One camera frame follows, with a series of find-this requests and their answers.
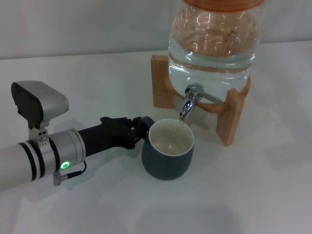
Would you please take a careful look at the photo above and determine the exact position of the wooden dispenser stand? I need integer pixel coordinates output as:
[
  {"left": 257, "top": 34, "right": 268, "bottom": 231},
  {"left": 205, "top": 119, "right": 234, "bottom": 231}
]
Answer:
[{"left": 151, "top": 54, "right": 252, "bottom": 147}]

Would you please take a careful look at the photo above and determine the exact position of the chrome faucet with lever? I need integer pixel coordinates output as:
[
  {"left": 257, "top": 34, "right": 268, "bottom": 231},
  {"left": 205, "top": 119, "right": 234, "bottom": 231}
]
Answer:
[{"left": 179, "top": 83, "right": 223, "bottom": 120}]

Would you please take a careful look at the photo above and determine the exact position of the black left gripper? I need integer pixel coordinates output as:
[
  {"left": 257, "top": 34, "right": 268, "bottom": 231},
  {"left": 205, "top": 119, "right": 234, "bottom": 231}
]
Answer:
[{"left": 78, "top": 116, "right": 148, "bottom": 159}]

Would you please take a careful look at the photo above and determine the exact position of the orange dispenser lid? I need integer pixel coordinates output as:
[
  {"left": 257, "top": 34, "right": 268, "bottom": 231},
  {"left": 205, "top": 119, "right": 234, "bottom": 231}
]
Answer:
[{"left": 182, "top": 0, "right": 265, "bottom": 12}]

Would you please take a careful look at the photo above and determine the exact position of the clear glass water dispenser jar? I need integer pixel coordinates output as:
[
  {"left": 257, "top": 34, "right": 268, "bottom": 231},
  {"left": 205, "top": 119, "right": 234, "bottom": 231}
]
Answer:
[{"left": 167, "top": 4, "right": 259, "bottom": 98}]

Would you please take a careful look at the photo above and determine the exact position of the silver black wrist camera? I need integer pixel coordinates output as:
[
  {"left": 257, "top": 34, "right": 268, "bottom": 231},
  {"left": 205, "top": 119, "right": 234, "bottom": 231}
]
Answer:
[{"left": 11, "top": 81, "right": 70, "bottom": 147}]

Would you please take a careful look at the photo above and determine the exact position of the black ceramic cup white inside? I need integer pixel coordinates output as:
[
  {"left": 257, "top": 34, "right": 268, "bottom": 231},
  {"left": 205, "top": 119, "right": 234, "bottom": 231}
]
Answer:
[{"left": 140, "top": 116, "right": 195, "bottom": 180}]

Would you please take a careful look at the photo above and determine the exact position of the black wrist cable with plug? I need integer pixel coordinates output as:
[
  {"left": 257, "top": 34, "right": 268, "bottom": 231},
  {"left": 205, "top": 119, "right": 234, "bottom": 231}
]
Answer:
[{"left": 53, "top": 160, "right": 87, "bottom": 187}]

